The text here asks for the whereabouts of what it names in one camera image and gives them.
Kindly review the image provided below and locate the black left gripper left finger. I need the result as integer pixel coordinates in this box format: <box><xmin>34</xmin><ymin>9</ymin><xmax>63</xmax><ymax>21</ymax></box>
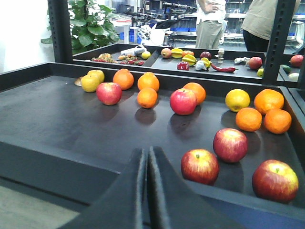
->
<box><xmin>61</xmin><ymin>148</ymin><xmax>146</xmax><ymax>229</ymax></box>

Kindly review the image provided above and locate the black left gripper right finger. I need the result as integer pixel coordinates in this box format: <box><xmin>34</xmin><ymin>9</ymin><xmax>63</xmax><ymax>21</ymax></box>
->
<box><xmin>147</xmin><ymin>146</ymin><xmax>244</xmax><ymax>229</ymax></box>

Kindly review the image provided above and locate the red apple near middle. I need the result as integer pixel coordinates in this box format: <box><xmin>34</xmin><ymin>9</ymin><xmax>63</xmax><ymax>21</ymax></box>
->
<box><xmin>180</xmin><ymin>149</ymin><xmax>220</xmax><ymax>186</ymax></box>

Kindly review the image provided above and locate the red apple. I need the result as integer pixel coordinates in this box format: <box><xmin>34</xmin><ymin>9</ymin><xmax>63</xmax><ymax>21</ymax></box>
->
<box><xmin>180</xmin><ymin>149</ymin><xmax>220</xmax><ymax>186</ymax></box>
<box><xmin>170</xmin><ymin>88</ymin><xmax>197</xmax><ymax>115</ymax></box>
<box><xmin>213</xmin><ymin>128</ymin><xmax>248</xmax><ymax>163</ymax></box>
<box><xmin>96</xmin><ymin>82</ymin><xmax>122</xmax><ymax>105</ymax></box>
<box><xmin>252</xmin><ymin>159</ymin><xmax>299</xmax><ymax>203</ymax></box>

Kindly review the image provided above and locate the red apple upper near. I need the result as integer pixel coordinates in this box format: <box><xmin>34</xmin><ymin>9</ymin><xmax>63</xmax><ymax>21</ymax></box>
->
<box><xmin>213</xmin><ymin>128</ymin><xmax>248</xmax><ymax>163</ymax></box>

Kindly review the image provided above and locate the black wooden produce stand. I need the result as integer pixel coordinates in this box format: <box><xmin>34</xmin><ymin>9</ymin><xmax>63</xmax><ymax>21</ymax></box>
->
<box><xmin>0</xmin><ymin>0</ymin><xmax>305</xmax><ymax>229</ymax></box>

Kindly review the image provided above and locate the red apple near right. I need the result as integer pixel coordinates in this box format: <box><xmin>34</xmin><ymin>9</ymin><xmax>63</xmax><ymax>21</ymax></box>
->
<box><xmin>252</xmin><ymin>159</ymin><xmax>299</xmax><ymax>203</ymax></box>

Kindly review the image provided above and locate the red apple centre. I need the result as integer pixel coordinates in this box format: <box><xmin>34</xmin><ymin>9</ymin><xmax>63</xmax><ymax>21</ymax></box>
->
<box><xmin>170</xmin><ymin>88</ymin><xmax>197</xmax><ymax>115</ymax></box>

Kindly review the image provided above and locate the red apple left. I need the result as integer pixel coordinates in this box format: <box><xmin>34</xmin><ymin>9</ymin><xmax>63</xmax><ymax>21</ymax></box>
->
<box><xmin>96</xmin><ymin>82</ymin><xmax>122</xmax><ymax>105</ymax></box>

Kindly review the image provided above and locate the red bell pepper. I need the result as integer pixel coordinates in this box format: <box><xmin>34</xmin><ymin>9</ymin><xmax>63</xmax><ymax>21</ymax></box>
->
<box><xmin>176</xmin><ymin>62</ymin><xmax>190</xmax><ymax>71</ymax></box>

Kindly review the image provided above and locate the white garlic bulb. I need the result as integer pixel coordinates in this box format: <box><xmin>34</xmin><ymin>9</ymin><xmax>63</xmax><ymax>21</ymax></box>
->
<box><xmin>195</xmin><ymin>61</ymin><xmax>207</xmax><ymax>71</ymax></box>

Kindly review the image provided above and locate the red chili pepper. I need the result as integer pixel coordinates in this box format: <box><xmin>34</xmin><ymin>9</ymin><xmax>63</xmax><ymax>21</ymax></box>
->
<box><xmin>210</xmin><ymin>63</ymin><xmax>236</xmax><ymax>73</ymax></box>

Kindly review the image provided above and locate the green potted plant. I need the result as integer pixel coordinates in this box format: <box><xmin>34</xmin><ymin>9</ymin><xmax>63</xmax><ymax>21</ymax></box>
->
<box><xmin>41</xmin><ymin>0</ymin><xmax>119</xmax><ymax>54</ymax></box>

